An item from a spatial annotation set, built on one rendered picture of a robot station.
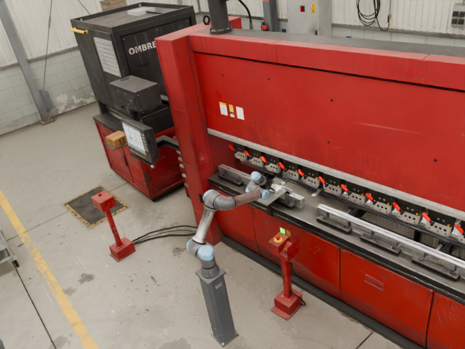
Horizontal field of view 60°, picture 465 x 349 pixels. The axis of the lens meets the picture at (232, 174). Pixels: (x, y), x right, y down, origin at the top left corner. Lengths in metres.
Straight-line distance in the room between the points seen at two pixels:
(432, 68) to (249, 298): 2.62
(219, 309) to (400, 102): 2.07
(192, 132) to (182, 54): 0.73
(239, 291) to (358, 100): 2.26
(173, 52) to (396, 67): 1.88
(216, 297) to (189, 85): 1.86
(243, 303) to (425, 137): 2.30
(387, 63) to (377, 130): 0.45
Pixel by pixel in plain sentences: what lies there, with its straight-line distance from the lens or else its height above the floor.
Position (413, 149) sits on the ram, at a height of 1.74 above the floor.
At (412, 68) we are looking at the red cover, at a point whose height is 2.24.
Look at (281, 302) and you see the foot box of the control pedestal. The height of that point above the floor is 0.12.
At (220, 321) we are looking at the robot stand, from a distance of 3.56.
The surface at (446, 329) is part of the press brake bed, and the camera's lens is 3.37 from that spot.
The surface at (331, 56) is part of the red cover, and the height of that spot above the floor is 2.26.
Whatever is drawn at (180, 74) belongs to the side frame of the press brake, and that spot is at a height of 2.00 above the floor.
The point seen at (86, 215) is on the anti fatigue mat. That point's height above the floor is 0.01.
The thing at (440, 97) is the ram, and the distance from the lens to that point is 2.55.
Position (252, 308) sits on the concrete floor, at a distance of 4.00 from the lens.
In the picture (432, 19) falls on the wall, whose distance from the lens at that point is 7.05.
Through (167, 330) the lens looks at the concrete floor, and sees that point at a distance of 4.02.
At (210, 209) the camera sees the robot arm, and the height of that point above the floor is 1.24.
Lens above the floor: 3.05
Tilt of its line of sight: 31 degrees down
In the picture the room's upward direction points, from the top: 9 degrees counter-clockwise
